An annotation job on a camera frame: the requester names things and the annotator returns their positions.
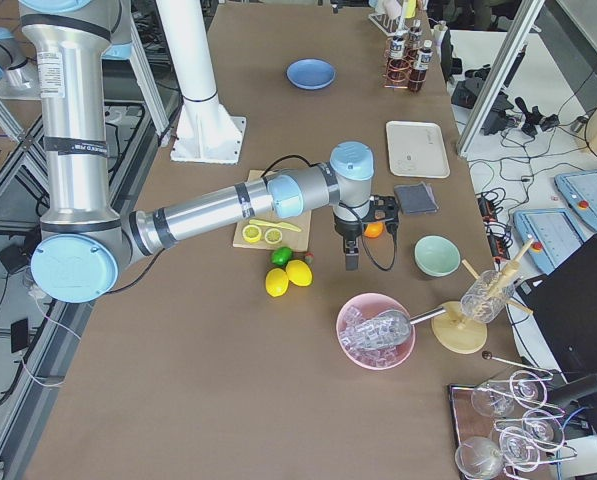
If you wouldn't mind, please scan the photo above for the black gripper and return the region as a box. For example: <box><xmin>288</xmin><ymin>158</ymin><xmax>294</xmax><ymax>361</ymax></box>
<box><xmin>334</xmin><ymin>204</ymin><xmax>364</xmax><ymax>271</ymax></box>

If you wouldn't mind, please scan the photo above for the orange mandarin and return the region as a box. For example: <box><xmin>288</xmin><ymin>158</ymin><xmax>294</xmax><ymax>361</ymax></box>
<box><xmin>363</xmin><ymin>222</ymin><xmax>385</xmax><ymax>239</ymax></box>

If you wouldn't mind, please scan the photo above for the blue plate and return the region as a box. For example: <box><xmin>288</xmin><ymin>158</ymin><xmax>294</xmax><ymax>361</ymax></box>
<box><xmin>286</xmin><ymin>58</ymin><xmax>336</xmax><ymax>90</ymax></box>

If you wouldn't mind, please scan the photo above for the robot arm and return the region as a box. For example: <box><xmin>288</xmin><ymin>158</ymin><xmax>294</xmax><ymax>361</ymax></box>
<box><xmin>20</xmin><ymin>1</ymin><xmax>374</xmax><ymax>303</ymax></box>

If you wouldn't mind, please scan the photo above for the yellow lemon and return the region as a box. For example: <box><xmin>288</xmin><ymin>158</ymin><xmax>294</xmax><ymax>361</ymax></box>
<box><xmin>285</xmin><ymin>260</ymin><xmax>313</xmax><ymax>287</ymax></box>
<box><xmin>265</xmin><ymin>268</ymin><xmax>289</xmax><ymax>298</ymax></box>

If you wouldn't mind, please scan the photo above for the green lime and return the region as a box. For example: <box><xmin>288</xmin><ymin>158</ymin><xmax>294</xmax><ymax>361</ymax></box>
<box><xmin>271</xmin><ymin>246</ymin><xmax>293</xmax><ymax>268</ymax></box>

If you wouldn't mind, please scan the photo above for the yellow plastic knife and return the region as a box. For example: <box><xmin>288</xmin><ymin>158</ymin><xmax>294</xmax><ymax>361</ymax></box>
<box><xmin>249</xmin><ymin>218</ymin><xmax>302</xmax><ymax>232</ymax></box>

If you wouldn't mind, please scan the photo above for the lemon slice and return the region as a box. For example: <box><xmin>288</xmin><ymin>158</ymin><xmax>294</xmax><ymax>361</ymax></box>
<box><xmin>264</xmin><ymin>227</ymin><xmax>283</xmax><ymax>245</ymax></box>
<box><xmin>241</xmin><ymin>224</ymin><xmax>263</xmax><ymax>244</ymax></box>

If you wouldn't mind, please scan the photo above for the green bowl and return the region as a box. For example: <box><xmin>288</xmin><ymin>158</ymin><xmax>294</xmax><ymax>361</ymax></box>
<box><xmin>414</xmin><ymin>235</ymin><xmax>461</xmax><ymax>277</ymax></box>

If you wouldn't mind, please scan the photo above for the metal ice scoop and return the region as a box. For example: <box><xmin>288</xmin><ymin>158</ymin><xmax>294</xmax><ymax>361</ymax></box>
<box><xmin>355</xmin><ymin>307</ymin><xmax>446</xmax><ymax>350</ymax></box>

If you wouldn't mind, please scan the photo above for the grey cloth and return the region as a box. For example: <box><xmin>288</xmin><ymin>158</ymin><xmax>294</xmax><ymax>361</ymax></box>
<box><xmin>394</xmin><ymin>182</ymin><xmax>438</xmax><ymax>215</ymax></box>

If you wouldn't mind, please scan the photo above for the wooden cutting board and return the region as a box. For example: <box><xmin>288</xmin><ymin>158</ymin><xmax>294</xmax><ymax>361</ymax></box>
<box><xmin>231</xmin><ymin>169</ymin><xmax>313</xmax><ymax>253</ymax></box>

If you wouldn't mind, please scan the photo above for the pink bowl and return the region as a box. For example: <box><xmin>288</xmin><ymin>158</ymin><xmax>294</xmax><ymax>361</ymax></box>
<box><xmin>336</xmin><ymin>293</ymin><xmax>416</xmax><ymax>370</ymax></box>

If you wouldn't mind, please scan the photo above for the cream rabbit tray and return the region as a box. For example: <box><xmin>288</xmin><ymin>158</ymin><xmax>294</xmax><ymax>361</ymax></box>
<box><xmin>386</xmin><ymin>120</ymin><xmax>450</xmax><ymax>179</ymax></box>

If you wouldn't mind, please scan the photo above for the wooden glass stand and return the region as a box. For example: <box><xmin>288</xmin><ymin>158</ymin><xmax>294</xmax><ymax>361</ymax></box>
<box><xmin>431</xmin><ymin>238</ymin><xmax>533</xmax><ymax>354</ymax></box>

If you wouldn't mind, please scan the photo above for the patterned drinking glass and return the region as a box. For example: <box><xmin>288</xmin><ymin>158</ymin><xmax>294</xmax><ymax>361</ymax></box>
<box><xmin>460</xmin><ymin>270</ymin><xmax>514</xmax><ymax>324</ymax></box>

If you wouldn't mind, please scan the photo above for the copper bottle rack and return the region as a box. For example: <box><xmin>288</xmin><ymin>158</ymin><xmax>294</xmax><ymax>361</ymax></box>
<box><xmin>383</xmin><ymin>19</ymin><xmax>433</xmax><ymax>92</ymax></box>

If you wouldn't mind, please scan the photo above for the dark drink bottle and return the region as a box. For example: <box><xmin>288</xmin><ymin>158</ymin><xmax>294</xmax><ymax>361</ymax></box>
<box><xmin>406</xmin><ymin>19</ymin><xmax>422</xmax><ymax>62</ymax></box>
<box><xmin>407</xmin><ymin>40</ymin><xmax>433</xmax><ymax>92</ymax></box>
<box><xmin>386</xmin><ymin>30</ymin><xmax>408</xmax><ymax>88</ymax></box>

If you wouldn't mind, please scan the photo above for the glass tray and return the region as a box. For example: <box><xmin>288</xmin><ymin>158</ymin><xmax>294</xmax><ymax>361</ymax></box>
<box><xmin>446</xmin><ymin>382</ymin><xmax>509</xmax><ymax>480</ymax></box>

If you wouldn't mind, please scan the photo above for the teach pendant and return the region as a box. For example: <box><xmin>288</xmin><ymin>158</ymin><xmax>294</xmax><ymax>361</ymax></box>
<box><xmin>513</xmin><ymin>208</ymin><xmax>587</xmax><ymax>274</ymax></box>
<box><xmin>554</xmin><ymin>170</ymin><xmax>597</xmax><ymax>232</ymax></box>

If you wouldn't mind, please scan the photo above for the wine glass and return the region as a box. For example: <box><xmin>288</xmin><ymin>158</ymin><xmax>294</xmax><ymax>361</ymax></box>
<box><xmin>454</xmin><ymin>436</ymin><xmax>504</xmax><ymax>479</ymax></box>
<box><xmin>470</xmin><ymin>380</ymin><xmax>516</xmax><ymax>418</ymax></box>
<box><xmin>499</xmin><ymin>426</ymin><xmax>540</xmax><ymax>472</ymax></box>
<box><xmin>509</xmin><ymin>370</ymin><xmax>547</xmax><ymax>409</ymax></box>

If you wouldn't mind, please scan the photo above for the black laptop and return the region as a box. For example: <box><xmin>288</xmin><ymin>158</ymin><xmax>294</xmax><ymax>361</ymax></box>
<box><xmin>517</xmin><ymin>234</ymin><xmax>597</xmax><ymax>373</ymax></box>

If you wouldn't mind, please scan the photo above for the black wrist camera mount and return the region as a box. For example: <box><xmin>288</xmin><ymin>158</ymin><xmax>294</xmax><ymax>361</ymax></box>
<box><xmin>365</xmin><ymin>195</ymin><xmax>399</xmax><ymax>234</ymax></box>

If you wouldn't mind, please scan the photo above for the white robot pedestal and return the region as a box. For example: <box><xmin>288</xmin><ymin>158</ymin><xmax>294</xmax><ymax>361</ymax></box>
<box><xmin>157</xmin><ymin>0</ymin><xmax>246</xmax><ymax>165</ymax></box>

